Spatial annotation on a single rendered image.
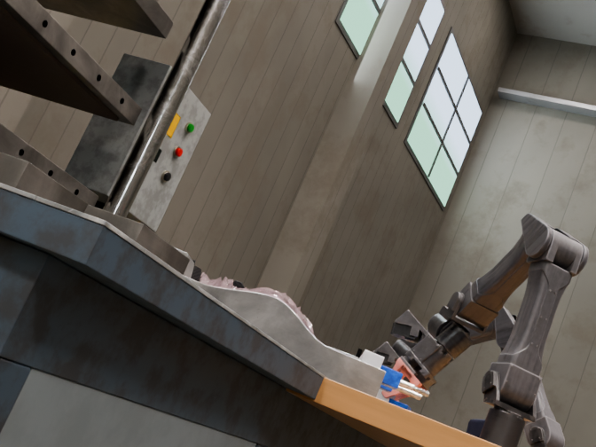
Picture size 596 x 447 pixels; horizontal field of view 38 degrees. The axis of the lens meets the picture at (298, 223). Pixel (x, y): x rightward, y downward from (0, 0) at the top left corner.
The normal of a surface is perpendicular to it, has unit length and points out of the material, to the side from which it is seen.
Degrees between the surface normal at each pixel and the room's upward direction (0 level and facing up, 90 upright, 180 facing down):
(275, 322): 90
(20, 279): 90
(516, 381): 88
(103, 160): 90
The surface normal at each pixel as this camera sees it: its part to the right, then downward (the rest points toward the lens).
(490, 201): -0.36, -0.37
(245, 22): 0.85, 0.25
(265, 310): -0.01, -0.24
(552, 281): 0.31, -0.14
